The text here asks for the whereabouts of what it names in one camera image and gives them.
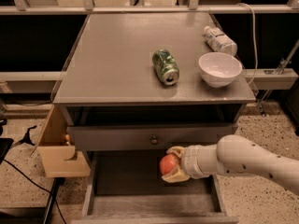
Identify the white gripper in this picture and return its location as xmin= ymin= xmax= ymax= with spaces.
xmin=162 ymin=146 xmax=207 ymax=183

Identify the orange red apple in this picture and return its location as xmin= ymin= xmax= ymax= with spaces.
xmin=160 ymin=154 xmax=180 ymax=175

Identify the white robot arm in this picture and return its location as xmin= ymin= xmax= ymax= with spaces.
xmin=160 ymin=134 xmax=299 ymax=195

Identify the round brass drawer knob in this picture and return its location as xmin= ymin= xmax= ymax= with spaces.
xmin=150 ymin=135 xmax=159 ymax=145

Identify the open grey middle drawer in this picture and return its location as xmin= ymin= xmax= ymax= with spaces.
xmin=72 ymin=150 xmax=238 ymax=224

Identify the grey drawer cabinet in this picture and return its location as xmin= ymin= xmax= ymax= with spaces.
xmin=52 ymin=12 xmax=257 ymax=224

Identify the grey top drawer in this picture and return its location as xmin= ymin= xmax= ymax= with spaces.
xmin=67 ymin=123 xmax=237 ymax=151

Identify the white bowl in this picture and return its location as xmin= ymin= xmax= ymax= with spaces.
xmin=198 ymin=52 xmax=242 ymax=88

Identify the green soda can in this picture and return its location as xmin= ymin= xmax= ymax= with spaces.
xmin=152 ymin=49 xmax=179 ymax=86

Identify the light wooden box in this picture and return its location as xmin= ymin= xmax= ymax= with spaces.
xmin=35 ymin=105 xmax=91 ymax=178

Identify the clear plastic water bottle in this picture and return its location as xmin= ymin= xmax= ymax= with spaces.
xmin=204 ymin=26 xmax=237 ymax=56

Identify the white cable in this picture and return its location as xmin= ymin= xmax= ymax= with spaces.
xmin=236 ymin=2 xmax=260 ymax=86

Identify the black floor cable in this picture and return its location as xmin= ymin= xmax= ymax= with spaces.
xmin=2 ymin=158 xmax=68 ymax=224

